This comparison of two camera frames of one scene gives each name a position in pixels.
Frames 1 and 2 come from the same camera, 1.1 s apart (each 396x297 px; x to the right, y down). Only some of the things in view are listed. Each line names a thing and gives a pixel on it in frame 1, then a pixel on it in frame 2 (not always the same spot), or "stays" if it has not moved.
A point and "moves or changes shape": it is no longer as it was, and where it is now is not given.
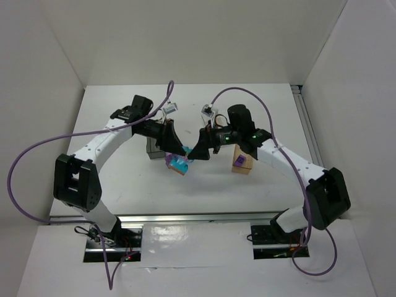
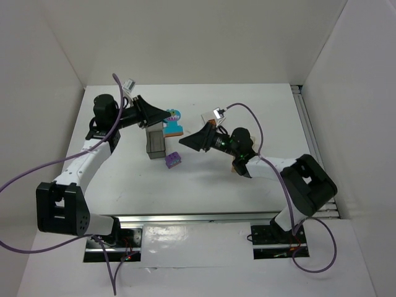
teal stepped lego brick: x=179 y=164 moves or changes shape
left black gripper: x=165 y=135 → x=140 y=111
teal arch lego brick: x=187 y=149 → x=175 y=115
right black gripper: x=207 y=140 → x=210 y=140
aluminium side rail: x=313 y=148 stays
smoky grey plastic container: x=153 y=151 stays
